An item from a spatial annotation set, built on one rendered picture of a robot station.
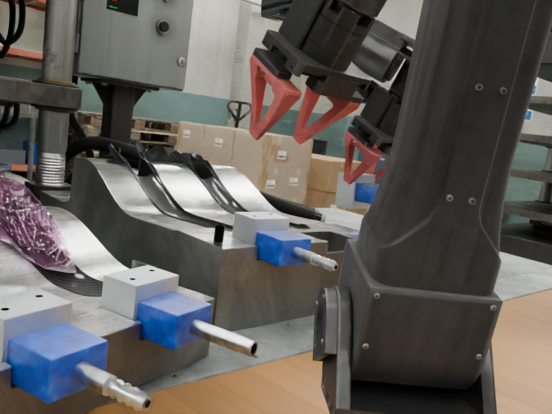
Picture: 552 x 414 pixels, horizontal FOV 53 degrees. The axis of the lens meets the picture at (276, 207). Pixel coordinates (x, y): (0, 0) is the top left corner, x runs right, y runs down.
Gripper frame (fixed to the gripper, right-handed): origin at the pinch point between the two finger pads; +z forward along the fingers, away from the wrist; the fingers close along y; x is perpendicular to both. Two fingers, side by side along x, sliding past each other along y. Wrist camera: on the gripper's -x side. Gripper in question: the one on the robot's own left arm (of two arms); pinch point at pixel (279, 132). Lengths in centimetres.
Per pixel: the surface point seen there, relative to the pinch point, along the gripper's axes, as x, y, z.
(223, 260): 7.8, 6.6, 10.5
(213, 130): -308, -251, 189
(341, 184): -8.3, -27.0, 13.0
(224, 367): 17.2, 10.1, 14.1
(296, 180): -236, -299, 186
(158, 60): -81, -33, 31
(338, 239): 5.2, -13.5, 11.4
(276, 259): 9.9, 2.0, 8.7
